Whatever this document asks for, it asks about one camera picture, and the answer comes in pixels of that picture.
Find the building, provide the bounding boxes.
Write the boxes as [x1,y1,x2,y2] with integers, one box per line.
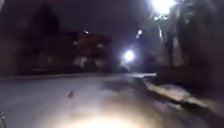
[33,30,115,73]

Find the pale concrete kerb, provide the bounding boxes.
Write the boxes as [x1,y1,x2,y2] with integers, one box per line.
[141,77,224,118]

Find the grey asphalt road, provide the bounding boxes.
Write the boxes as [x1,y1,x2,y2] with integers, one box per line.
[0,72,216,128]

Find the dark trees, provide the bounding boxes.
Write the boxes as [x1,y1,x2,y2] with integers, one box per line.
[162,0,224,86]

